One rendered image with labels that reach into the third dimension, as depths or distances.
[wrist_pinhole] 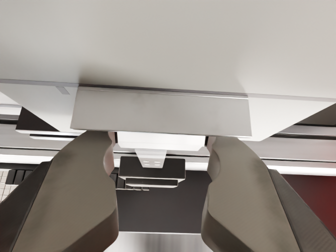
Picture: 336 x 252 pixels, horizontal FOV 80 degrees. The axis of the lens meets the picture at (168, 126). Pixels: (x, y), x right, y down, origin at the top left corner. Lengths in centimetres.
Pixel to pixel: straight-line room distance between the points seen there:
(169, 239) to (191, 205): 51
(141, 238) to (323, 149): 46
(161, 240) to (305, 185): 71
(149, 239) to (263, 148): 35
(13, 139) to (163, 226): 47
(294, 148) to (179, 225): 40
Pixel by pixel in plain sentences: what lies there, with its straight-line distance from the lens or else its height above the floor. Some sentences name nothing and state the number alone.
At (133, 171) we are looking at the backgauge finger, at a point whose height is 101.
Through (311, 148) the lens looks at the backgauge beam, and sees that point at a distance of 55.
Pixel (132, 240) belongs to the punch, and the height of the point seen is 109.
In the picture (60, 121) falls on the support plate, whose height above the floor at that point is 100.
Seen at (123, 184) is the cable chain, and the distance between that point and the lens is 57.
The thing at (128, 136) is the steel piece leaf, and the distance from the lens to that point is 18.
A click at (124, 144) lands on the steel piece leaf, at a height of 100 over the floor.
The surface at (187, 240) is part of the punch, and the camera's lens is 20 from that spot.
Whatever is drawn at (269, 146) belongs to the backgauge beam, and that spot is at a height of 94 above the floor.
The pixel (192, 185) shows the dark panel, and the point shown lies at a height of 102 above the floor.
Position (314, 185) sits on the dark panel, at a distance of 88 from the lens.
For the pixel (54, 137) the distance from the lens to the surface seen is 23.
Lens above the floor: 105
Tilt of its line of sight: 19 degrees down
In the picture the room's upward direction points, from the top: 178 degrees counter-clockwise
